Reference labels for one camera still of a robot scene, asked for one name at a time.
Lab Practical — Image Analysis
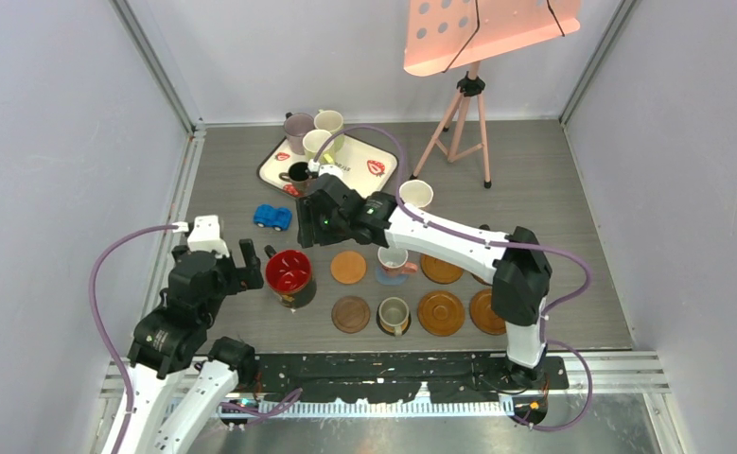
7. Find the plain orange round coaster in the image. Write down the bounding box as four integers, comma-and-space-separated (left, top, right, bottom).
330, 251, 367, 285

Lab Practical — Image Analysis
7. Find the dark brown wooden coaster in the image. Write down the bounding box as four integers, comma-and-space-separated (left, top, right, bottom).
331, 296, 371, 334

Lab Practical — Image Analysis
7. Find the glossy brown grooved wooden coaster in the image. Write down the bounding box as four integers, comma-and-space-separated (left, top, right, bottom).
469, 288, 506, 336

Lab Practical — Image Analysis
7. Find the blue toy car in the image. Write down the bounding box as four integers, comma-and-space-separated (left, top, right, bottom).
253, 204, 292, 232

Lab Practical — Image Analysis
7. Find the pink handled floral mug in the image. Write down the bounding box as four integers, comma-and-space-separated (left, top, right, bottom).
377, 247, 418, 278

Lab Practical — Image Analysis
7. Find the black small mug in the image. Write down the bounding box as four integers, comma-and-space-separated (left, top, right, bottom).
279, 162, 315, 196

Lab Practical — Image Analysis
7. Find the pink music stand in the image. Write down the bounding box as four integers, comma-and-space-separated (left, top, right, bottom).
403, 0, 582, 189

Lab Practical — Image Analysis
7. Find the red black mug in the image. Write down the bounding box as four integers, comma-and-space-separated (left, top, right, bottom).
264, 245, 317, 310

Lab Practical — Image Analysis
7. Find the mauve mug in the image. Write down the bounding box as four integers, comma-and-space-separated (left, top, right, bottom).
283, 112, 315, 155

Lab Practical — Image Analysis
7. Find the orange black-rimmed coaster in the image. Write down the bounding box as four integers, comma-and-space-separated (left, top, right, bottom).
376, 314, 412, 337

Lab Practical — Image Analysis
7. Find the cream white mug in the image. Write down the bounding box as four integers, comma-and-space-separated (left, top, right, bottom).
302, 129, 336, 165

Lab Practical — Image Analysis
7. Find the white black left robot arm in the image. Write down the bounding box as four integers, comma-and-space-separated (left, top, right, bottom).
103, 239, 264, 453

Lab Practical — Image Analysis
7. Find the white serving tray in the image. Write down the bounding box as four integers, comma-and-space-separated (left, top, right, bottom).
257, 135, 398, 198

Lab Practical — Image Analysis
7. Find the blue smiley foam coaster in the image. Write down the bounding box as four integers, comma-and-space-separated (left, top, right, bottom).
375, 267, 409, 286

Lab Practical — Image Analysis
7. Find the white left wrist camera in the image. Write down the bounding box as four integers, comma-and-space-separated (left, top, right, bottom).
171, 215, 231, 259

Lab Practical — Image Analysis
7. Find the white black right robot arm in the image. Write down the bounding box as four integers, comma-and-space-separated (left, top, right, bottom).
296, 174, 552, 389

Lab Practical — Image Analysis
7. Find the grey small mug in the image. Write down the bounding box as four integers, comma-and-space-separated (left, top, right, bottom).
377, 297, 412, 337

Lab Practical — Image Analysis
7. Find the pale green mug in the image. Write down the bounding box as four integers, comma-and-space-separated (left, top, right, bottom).
314, 110, 345, 152

